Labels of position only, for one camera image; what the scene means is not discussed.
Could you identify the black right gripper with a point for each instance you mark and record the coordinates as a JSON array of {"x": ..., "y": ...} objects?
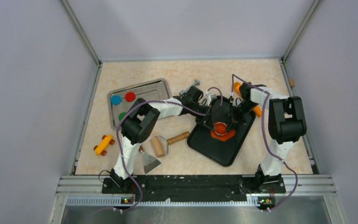
[{"x": 234, "y": 117}]

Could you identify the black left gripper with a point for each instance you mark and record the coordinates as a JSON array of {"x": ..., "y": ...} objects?
[{"x": 207, "y": 119}]

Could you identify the orange-red dough piece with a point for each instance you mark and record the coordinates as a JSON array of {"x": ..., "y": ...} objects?
[{"x": 228, "y": 136}]

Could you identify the black baking tray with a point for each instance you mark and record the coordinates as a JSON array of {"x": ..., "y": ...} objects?
[{"x": 221, "y": 152}]

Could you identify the wooden dough roller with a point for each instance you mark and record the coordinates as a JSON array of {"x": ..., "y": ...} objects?
[{"x": 161, "y": 145}]

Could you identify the wooden handled metal scraper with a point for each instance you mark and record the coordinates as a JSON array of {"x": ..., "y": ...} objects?
[{"x": 150, "y": 163}]

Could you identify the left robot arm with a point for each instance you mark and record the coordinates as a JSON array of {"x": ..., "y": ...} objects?
[{"x": 138, "y": 123}]

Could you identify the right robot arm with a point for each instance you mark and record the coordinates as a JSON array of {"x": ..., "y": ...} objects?
[{"x": 286, "y": 125}]

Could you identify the red dough disc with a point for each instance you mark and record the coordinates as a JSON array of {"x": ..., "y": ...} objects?
[{"x": 130, "y": 96}]

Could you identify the green dough disc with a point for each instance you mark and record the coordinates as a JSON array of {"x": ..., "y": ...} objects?
[{"x": 122, "y": 116}]

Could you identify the blue dough disc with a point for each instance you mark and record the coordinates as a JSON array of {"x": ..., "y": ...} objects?
[{"x": 115, "y": 100}]

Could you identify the orange toy carrot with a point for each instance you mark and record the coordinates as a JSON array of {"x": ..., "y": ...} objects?
[{"x": 256, "y": 110}]

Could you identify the grey toy block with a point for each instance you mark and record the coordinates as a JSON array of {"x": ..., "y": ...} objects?
[{"x": 196, "y": 83}]

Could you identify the silver metal tray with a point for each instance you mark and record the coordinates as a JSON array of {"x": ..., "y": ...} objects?
[{"x": 157, "y": 89}]

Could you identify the yellow toy car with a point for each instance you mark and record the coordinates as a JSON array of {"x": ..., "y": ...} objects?
[{"x": 101, "y": 149}]

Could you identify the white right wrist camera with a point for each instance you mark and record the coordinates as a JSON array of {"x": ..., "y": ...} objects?
[{"x": 233, "y": 100}]

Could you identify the small brown wall object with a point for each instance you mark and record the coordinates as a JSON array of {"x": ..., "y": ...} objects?
[{"x": 291, "y": 82}]

